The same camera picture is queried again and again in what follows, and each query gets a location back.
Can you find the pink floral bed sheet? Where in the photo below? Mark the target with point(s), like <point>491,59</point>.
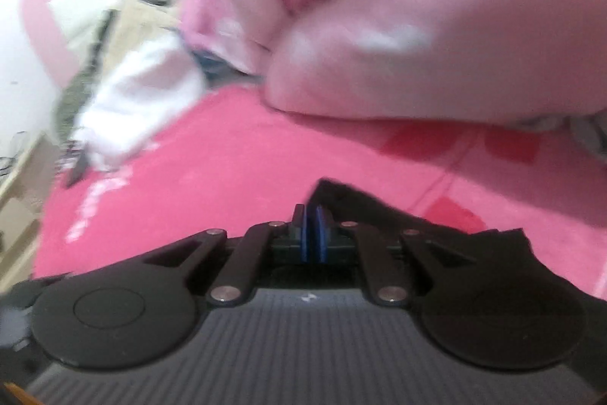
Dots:
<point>213,177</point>

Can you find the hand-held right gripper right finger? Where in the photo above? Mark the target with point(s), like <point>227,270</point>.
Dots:
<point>322,234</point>

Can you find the pink and white headboard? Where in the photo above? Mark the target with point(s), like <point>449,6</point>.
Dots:
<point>71,6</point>

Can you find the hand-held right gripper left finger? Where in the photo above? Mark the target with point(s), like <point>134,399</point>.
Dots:
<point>299,234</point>

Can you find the beige garment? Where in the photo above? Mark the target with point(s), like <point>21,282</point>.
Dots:
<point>142,23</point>

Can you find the dark olive garment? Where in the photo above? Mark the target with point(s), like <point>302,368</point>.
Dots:
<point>80,82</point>

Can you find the pink and blue printed quilt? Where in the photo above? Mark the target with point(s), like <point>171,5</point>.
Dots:
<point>403,6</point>

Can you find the black garment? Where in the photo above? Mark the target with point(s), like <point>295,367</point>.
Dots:
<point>360,205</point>

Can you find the dark smartphone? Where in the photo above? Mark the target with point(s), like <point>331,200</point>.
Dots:
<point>78,167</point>

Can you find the wooden bedside table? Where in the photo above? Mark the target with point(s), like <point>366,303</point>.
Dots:
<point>23,205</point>

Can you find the white cloth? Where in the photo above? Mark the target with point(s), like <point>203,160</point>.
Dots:
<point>137,101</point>

